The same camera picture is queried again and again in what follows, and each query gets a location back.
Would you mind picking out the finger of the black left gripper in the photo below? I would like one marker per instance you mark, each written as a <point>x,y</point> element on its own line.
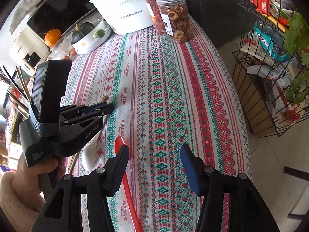
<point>76,125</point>
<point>74,110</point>

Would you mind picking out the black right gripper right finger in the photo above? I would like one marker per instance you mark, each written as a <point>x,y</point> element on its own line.
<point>247,209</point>

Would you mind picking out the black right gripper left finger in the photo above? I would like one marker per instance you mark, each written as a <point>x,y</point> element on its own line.
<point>62,210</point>

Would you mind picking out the red plastic spoon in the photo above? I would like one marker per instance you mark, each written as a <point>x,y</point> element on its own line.
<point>119,141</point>

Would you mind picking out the bamboo chopstick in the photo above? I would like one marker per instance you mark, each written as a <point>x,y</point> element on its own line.
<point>25,89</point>
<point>20,110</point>

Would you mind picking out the black chopstick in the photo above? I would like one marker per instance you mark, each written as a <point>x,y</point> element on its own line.
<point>18,103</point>
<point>15,84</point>

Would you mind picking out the person's left hand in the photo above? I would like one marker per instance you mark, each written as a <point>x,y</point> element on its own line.
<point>25,184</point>

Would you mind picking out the wrapped disposable chopsticks pair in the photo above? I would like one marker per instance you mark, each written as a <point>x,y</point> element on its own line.
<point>84,139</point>

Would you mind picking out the phone mounted on left gripper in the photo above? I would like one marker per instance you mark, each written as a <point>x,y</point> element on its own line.
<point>49,86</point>

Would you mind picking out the glass jar with tomatoes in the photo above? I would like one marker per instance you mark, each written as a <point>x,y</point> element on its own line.
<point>63,49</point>

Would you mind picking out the white ceramic casserole dish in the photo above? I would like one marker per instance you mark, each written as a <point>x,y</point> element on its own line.
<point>93,39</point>

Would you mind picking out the orange tangerine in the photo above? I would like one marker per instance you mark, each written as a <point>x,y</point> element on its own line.
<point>52,37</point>

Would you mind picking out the dark green squash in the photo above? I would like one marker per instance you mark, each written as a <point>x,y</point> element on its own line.
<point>81,30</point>

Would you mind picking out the patterned woven tablecloth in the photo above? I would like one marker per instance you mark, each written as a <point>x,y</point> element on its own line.
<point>165,94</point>

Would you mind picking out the black microwave oven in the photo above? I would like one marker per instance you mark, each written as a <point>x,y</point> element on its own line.
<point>58,14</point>

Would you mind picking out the white electric cooking pot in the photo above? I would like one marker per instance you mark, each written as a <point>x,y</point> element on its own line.
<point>124,16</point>

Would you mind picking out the jar of red dried fruit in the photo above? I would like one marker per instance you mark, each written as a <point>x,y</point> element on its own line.
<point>154,12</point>

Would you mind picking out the jar of dried fruit rings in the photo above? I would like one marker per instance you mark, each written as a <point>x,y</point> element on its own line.
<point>174,14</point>

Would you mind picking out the grey refrigerator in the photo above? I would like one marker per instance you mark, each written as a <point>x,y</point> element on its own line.
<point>224,21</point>

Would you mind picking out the green leafy vegetables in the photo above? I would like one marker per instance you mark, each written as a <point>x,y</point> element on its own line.
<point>296,43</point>

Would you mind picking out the black wire storage rack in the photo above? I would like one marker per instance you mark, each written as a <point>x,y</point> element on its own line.
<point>264,70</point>

